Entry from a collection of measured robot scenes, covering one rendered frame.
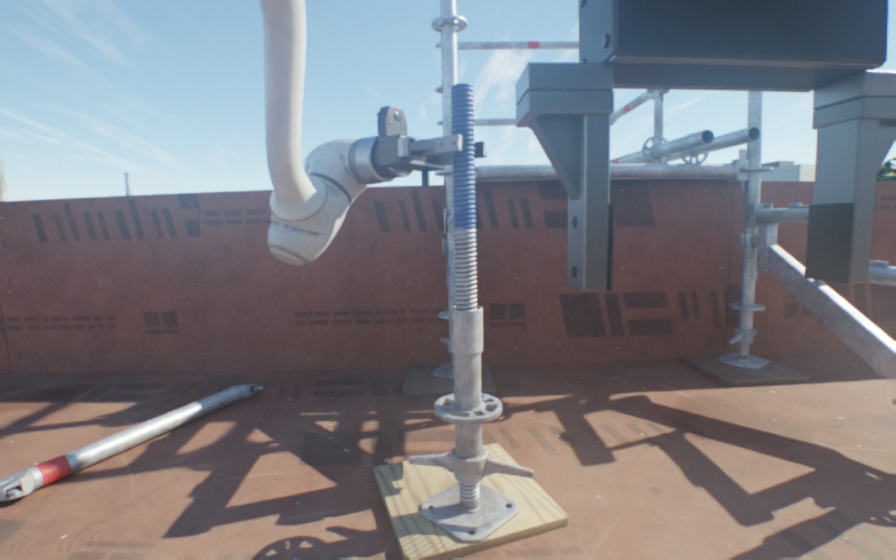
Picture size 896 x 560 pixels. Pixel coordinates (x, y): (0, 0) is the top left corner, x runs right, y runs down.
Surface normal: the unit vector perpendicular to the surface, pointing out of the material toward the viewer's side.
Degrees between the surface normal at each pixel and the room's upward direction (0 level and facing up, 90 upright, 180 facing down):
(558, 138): 90
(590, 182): 90
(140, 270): 90
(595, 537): 0
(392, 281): 90
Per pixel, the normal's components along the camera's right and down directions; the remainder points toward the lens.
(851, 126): -1.00, 0.03
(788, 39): 0.03, 0.12
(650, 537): -0.02, -0.99
